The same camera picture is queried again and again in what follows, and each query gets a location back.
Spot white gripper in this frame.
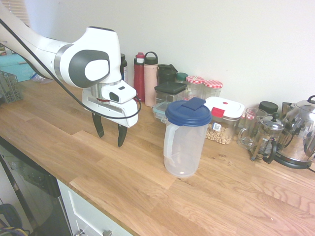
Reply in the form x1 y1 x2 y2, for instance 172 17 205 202
82 88 139 148

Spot clear pitcher with blue lid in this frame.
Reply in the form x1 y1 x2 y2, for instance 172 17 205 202
163 97 213 178

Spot red water bottle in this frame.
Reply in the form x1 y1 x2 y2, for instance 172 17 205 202
133 52 146 103

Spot pink water bottle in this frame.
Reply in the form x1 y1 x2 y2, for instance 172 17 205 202
144 51 159 107

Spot glass container with teal clips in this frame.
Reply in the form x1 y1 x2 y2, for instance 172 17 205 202
152 101 173 123

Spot square container with black lid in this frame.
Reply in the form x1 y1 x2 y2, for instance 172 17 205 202
154 81 188 106

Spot black shaker bottle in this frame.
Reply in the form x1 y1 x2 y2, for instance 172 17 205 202
157 64 178 86

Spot clear plastic bag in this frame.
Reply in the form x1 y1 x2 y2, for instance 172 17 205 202
30 73 54 85

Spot white cabinet drawer front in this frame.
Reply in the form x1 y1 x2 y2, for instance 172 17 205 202
57 177 134 236

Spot glass jar with green lid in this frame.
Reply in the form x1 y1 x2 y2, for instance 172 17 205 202
175 72 189 85

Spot black dishwasher front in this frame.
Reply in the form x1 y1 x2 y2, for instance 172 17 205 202
0 137 72 236

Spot glass jar red gingham lid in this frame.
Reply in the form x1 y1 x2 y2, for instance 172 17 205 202
203 79 224 99
186 75 205 100

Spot grey plastic basket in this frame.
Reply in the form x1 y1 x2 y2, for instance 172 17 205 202
0 70 25 104

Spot teal box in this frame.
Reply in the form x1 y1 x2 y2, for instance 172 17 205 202
0 54 38 83

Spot nut container with white lid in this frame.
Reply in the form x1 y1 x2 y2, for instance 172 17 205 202
204 96 246 146

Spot clear glass mug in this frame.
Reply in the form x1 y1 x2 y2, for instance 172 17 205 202
237 107 268 150

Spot window blinds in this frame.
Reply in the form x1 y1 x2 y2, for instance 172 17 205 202
9 0 31 27

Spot glass french press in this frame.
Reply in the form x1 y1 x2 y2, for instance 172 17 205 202
250 112 286 165

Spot glass jar with black lid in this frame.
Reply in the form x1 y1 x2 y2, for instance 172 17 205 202
258 101 280 118

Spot silver electric kettle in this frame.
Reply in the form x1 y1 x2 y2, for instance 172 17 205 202
274 95 315 171

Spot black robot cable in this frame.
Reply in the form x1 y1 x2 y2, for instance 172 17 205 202
0 18 143 120

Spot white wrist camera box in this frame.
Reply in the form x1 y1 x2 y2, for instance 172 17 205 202
99 81 137 104

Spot silver drawer handle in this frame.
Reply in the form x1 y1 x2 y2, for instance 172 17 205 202
76 228 114 236

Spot coiled cable bundle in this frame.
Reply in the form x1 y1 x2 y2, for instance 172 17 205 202
0 203 31 236

